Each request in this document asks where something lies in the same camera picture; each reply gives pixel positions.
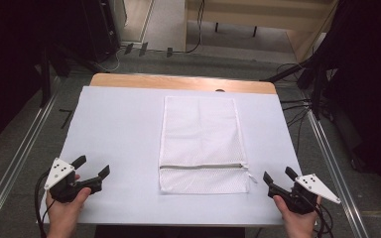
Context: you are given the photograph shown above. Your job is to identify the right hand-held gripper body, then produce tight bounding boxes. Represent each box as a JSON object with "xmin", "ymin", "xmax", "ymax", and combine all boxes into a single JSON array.
[{"xmin": 267, "ymin": 173, "xmax": 342, "ymax": 215}]

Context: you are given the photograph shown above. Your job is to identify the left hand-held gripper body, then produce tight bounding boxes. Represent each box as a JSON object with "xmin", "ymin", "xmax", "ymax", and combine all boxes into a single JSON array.
[{"xmin": 44, "ymin": 157, "xmax": 103, "ymax": 204}]

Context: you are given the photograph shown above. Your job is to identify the white mesh laundry bag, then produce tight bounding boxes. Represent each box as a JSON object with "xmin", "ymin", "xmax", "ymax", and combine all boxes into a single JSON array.
[{"xmin": 158, "ymin": 95, "xmax": 259, "ymax": 195}]

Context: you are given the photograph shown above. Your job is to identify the person's right hand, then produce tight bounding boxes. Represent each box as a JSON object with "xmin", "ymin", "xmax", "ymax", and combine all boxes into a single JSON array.
[{"xmin": 272, "ymin": 194, "xmax": 322, "ymax": 234}]

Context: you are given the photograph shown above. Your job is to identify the person's left hand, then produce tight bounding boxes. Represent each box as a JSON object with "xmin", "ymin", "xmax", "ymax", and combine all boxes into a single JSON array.
[{"xmin": 45, "ymin": 174, "xmax": 92, "ymax": 232}]

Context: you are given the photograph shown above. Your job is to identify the white table mat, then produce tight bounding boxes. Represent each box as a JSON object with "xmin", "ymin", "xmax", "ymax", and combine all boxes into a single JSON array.
[{"xmin": 39, "ymin": 85, "xmax": 305, "ymax": 228}]

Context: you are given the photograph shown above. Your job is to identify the black tripod stand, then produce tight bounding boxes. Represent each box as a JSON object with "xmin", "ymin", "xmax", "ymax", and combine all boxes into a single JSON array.
[{"xmin": 260, "ymin": 56, "xmax": 331, "ymax": 122}]

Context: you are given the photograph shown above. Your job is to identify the black curtain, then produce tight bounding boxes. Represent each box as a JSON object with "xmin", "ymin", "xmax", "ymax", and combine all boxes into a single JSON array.
[
  {"xmin": 323, "ymin": 0, "xmax": 381, "ymax": 203},
  {"xmin": 0, "ymin": 0, "xmax": 53, "ymax": 156}
]

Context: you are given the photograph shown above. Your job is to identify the black computer tower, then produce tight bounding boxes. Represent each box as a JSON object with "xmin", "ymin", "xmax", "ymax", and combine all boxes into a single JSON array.
[{"xmin": 78, "ymin": 0, "xmax": 121, "ymax": 63}]

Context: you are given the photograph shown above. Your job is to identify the metal floor rail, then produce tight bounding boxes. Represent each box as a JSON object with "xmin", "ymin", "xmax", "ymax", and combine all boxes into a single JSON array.
[
  {"xmin": 305, "ymin": 106, "xmax": 370, "ymax": 238},
  {"xmin": 0, "ymin": 74, "xmax": 62, "ymax": 232}
]

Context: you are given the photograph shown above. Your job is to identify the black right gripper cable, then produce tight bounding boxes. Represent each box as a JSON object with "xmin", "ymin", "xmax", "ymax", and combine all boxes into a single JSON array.
[{"xmin": 312, "ymin": 201, "xmax": 335, "ymax": 238}]

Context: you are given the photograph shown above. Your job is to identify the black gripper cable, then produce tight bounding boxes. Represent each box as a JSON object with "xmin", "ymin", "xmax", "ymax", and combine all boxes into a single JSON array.
[
  {"xmin": 34, "ymin": 170, "xmax": 57, "ymax": 238},
  {"xmin": 312, "ymin": 201, "xmax": 335, "ymax": 238}
]

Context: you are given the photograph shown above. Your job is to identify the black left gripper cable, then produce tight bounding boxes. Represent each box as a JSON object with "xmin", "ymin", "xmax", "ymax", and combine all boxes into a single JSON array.
[{"xmin": 34, "ymin": 170, "xmax": 57, "ymax": 238}]

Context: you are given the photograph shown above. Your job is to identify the black floor cables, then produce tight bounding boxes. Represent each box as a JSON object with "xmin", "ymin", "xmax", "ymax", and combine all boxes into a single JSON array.
[{"xmin": 275, "ymin": 61, "xmax": 314, "ymax": 157}]

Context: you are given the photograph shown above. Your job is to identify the white floor cable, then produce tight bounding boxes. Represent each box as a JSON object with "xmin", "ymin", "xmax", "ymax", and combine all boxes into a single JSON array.
[{"xmin": 93, "ymin": 45, "xmax": 128, "ymax": 73}]

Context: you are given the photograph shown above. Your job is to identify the black hanging cable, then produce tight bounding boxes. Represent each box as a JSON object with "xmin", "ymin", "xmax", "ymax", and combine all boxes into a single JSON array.
[{"xmin": 184, "ymin": 0, "xmax": 206, "ymax": 55}]

